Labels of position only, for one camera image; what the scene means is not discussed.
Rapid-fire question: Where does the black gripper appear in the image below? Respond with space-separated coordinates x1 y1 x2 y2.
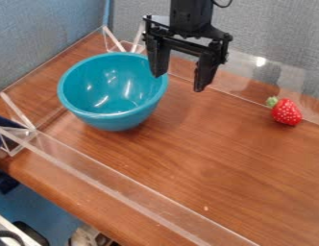
144 0 233 92

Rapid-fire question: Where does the red toy strawberry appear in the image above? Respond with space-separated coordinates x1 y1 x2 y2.
267 96 303 126

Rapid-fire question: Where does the blue plastic bowl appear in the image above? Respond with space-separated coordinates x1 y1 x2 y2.
57 53 169 132

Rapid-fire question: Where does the clear acrylic back barrier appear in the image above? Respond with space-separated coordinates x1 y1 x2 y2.
101 24 319 124

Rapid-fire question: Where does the clear acrylic barrier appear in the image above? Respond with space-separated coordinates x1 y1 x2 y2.
0 127 260 246
0 27 109 131
101 24 319 124

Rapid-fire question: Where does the clear acrylic left barrier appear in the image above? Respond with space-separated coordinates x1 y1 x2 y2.
0 27 109 131

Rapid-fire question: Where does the clear acrylic front barrier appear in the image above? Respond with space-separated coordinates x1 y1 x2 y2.
0 127 260 246

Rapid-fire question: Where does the dark blue clamp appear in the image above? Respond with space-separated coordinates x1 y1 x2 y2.
0 116 23 194

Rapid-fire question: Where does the white crumpled object below table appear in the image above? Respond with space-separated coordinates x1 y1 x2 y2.
67 225 111 246

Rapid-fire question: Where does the black and silver equipment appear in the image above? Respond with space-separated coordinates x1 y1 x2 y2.
0 214 50 246

